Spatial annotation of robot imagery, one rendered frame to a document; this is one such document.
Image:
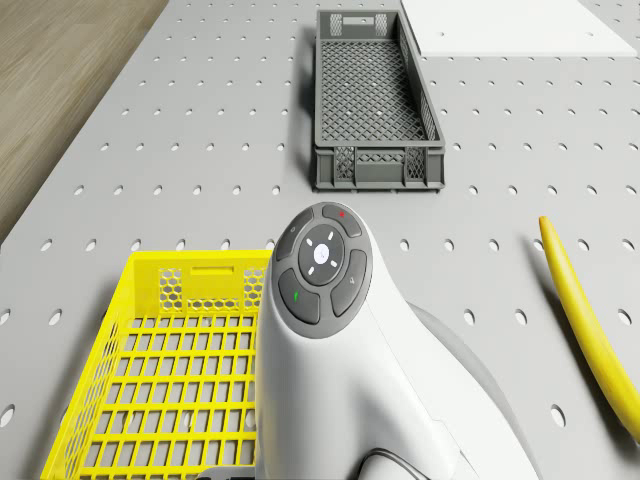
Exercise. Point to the banana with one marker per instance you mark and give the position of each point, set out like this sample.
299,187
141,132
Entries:
585,320

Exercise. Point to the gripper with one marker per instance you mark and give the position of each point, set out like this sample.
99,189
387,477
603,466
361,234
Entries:
225,475

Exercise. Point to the yellow basket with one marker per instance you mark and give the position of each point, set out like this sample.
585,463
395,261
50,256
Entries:
115,310

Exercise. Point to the dark grey basket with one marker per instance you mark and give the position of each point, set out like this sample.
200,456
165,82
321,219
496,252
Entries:
330,165

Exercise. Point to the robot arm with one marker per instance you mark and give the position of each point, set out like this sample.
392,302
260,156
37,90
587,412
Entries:
350,360

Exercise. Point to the white board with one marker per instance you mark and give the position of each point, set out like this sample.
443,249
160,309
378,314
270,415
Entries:
500,30

